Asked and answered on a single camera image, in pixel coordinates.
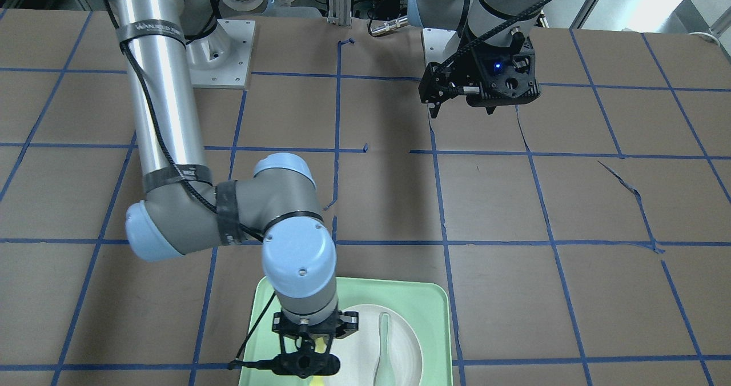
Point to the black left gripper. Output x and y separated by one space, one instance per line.
467 72

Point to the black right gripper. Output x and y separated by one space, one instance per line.
349 324

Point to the white round plate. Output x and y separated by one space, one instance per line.
360 353

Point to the yellow fork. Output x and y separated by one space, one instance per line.
317 381

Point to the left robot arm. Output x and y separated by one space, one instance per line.
477 21

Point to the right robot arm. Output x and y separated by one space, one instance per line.
184 211

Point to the light green tray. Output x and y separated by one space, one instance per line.
423 305

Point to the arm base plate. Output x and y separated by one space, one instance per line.
439 44
221 59

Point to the aluminium frame post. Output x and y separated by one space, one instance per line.
339 12

